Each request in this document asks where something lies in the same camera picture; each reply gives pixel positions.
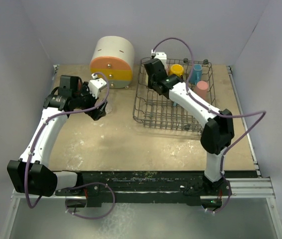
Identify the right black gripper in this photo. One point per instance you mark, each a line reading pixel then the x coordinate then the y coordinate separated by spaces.
pixel 149 82

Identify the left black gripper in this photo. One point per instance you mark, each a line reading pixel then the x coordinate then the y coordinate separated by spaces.
pixel 96 113

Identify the pink handleless tumbler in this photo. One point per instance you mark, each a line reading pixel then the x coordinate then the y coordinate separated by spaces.
pixel 201 89

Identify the pink floral mug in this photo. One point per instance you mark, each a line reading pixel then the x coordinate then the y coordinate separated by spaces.
pixel 79 86

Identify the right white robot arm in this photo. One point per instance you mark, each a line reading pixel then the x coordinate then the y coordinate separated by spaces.
pixel 218 127

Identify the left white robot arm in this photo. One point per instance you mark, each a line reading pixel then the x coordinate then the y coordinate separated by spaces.
pixel 46 139

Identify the teal textured mug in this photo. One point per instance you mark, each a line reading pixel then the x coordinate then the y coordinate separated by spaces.
pixel 195 74

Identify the round pastel drawer cabinet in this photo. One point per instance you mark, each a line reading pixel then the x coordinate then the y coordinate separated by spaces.
pixel 114 57

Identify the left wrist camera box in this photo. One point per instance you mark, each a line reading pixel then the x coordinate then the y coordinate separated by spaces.
pixel 96 85

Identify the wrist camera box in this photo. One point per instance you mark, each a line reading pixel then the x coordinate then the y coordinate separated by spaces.
pixel 96 85
pixel 161 56

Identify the yellow mug black handle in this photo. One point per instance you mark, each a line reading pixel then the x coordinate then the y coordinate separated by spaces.
pixel 176 69

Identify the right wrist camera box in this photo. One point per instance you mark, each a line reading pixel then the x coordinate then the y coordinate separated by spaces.
pixel 161 56

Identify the grey wire dish rack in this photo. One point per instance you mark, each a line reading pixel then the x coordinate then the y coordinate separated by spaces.
pixel 156 111

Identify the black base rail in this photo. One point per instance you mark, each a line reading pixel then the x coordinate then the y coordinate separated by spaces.
pixel 93 188

